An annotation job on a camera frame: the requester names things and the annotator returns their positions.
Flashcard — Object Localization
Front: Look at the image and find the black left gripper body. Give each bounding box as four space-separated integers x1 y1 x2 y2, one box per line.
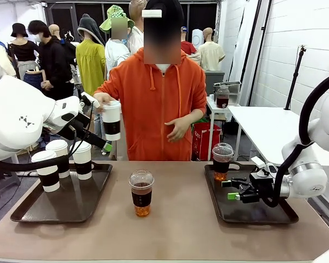
57 111 93 141

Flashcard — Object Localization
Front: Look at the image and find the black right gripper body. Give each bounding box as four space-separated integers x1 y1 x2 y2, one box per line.
240 172 275 204

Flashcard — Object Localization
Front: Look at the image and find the clear plastic cup with tea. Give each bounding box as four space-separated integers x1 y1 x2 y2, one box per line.
212 142 235 182
128 169 155 218

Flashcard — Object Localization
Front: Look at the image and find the white paper cup black sleeve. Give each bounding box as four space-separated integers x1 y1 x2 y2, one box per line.
72 141 93 181
101 100 122 141
46 139 71 179
31 150 61 193

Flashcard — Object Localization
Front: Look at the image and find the person's left forearm orange sleeve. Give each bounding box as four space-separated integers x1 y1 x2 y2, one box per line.
180 107 208 127

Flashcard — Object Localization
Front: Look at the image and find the person's right forearm orange sleeve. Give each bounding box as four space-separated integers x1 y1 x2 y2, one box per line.
94 79 120 100

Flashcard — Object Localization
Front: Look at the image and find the dark brown serving tray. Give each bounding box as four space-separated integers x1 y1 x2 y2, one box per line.
10 161 113 224
204 161 299 225

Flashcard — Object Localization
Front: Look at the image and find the person's right hand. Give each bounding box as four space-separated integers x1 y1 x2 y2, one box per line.
93 92 112 113

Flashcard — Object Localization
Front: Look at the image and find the person's left hand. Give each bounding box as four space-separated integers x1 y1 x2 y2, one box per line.
164 116 189 142

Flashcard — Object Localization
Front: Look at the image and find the red shopping bag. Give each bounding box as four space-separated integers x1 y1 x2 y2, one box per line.
191 122 222 162

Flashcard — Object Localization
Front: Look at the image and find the large white table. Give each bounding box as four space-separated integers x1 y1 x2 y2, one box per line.
227 106 329 167

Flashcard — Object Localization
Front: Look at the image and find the orange hoodie torso of person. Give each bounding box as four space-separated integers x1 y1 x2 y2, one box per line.
94 48 208 162

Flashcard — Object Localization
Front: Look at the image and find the bystander in black with mask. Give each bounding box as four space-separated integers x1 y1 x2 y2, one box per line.
27 20 75 101

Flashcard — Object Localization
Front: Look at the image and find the mannequin grey hood yellow dress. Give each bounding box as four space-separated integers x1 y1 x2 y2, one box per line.
75 13 107 97

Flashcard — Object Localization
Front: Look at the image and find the small white side table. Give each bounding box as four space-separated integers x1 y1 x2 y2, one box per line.
206 95 241 162

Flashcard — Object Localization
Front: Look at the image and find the bystander green hat white shirt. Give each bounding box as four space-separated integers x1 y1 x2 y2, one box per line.
99 4 135 81

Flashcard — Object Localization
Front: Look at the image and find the glass jar with dark tea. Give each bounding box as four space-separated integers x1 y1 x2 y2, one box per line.
215 85 230 109

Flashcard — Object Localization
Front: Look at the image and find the mannequin black hat black top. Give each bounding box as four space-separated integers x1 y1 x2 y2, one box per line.
7 23 39 81

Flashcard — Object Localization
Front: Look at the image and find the grey stool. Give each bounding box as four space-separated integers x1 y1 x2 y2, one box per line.
0 163 21 201

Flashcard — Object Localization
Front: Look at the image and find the metal container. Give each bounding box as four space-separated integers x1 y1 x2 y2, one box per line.
213 81 242 96

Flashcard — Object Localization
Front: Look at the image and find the grey cabinet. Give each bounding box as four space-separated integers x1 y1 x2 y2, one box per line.
205 70 225 97

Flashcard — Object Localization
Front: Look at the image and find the bald mannequin white shirt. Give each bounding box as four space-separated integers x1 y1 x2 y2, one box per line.
127 0 148 54

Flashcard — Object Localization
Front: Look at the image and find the black tripod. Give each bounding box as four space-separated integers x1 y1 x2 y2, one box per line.
284 45 308 111

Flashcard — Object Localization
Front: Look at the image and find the person's head black cap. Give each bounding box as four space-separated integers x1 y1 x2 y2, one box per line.
142 0 182 72

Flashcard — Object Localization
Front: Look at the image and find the mannequin red shirt blue cap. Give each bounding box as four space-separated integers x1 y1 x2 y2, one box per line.
180 26 198 55

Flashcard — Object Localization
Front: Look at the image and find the mannequin in beige shirt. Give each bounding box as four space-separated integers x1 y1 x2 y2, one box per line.
198 27 226 72

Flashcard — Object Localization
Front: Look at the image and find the black light stand pole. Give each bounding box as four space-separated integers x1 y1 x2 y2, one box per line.
246 0 264 107

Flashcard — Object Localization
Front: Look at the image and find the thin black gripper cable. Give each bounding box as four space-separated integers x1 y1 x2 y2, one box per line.
68 125 79 158

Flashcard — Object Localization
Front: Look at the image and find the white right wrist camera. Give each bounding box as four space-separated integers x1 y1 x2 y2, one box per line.
251 156 277 178

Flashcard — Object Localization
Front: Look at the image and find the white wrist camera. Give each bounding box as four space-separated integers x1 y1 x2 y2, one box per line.
251 156 277 178
80 92 101 109

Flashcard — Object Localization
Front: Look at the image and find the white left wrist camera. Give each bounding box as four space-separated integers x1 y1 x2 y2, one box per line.
80 92 101 109

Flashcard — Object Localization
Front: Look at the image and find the black hose of left arm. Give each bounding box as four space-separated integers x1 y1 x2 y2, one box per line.
0 155 70 173

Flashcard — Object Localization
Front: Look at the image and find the black hose of arm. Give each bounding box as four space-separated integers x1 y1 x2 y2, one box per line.
0 155 70 173
263 72 329 208

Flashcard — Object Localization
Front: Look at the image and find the black hose of right arm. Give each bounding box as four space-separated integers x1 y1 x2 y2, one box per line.
263 72 329 208

